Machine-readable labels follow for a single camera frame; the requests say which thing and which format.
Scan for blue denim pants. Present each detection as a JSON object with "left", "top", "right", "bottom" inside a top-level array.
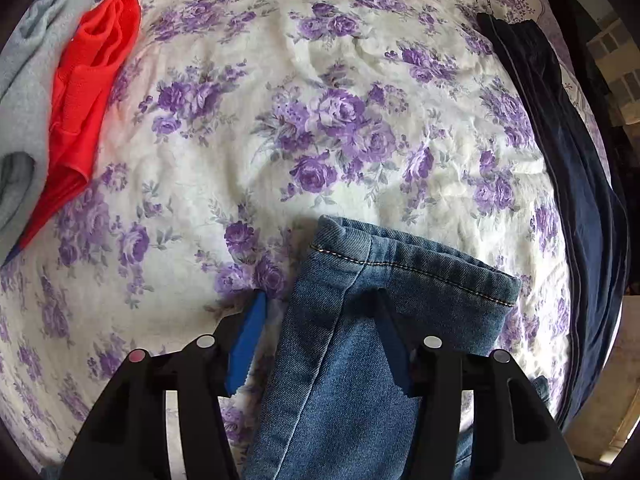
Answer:
[{"left": 245, "top": 215, "right": 551, "bottom": 480}]

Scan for grey garment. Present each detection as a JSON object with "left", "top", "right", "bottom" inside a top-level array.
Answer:
[{"left": 0, "top": 0, "right": 96, "bottom": 256}]

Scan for red mesh garment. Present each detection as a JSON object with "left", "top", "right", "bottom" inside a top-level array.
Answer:
[{"left": 5, "top": 0, "right": 142, "bottom": 263}]

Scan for dark navy garment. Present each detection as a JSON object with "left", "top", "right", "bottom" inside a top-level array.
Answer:
[{"left": 475, "top": 12, "right": 632, "bottom": 426}]

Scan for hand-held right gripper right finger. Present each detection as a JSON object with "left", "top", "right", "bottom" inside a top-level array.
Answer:
[{"left": 369, "top": 287, "right": 586, "bottom": 480}]

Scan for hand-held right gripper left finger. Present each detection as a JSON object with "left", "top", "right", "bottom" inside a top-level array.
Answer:
[{"left": 59, "top": 291, "right": 269, "bottom": 480}]

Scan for purple floral bed sheet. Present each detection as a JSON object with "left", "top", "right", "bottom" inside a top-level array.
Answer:
[{"left": 0, "top": 0, "right": 616, "bottom": 476}]

